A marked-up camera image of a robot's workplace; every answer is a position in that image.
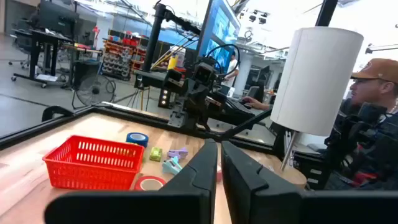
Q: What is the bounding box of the yellow bottle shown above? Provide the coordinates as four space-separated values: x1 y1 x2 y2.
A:
167 53 178 71

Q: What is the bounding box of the black table frame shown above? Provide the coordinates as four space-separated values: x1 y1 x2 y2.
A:
0 105 287 153

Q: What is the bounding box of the purple staple remover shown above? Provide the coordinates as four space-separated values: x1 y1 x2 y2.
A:
167 147 189 159

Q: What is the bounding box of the white cylindrical lamp shade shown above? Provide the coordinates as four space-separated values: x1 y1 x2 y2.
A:
269 26 364 188

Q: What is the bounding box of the parts bin shelf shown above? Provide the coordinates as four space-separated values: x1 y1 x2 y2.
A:
101 29 149 82

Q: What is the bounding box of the black floor fan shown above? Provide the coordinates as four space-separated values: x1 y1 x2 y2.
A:
72 73 116 110

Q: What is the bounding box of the black device with lights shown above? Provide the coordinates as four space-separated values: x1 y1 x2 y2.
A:
158 88 172 108

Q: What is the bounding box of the person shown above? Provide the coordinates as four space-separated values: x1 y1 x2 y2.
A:
222 51 240 88
323 58 398 191

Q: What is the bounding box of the black monitor stand pole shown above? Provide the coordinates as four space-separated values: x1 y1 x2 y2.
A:
141 2 203 73

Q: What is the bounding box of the black desk monitor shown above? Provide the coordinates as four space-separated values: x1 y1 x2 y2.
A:
37 1 80 38

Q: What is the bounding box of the blue tape roll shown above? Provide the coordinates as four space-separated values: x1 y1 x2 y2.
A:
126 132 149 148

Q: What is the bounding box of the person's hand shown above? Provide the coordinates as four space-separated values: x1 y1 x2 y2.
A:
241 96 271 111

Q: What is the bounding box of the black rolling desk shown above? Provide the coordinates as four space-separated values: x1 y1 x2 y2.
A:
11 27 75 90

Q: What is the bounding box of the red tape roll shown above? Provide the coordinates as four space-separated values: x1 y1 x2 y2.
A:
134 175 167 192

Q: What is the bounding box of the black drawer unit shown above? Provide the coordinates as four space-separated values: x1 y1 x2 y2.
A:
292 152 331 190

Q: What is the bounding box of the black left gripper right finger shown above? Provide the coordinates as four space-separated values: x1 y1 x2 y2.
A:
220 140 302 224

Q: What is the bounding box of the large blue screen monitor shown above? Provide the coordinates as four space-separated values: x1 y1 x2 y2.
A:
195 0 242 74

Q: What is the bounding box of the black office chair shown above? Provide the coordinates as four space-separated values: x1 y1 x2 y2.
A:
8 18 35 69

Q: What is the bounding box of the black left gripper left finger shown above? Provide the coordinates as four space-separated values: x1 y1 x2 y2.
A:
157 138 218 224

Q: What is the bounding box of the green stapler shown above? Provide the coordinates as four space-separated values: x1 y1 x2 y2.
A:
149 146 163 162

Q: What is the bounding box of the black keyboard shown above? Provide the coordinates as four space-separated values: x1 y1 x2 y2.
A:
225 98 256 118

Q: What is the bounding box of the red plastic basket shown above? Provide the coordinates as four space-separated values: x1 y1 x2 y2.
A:
42 134 146 191

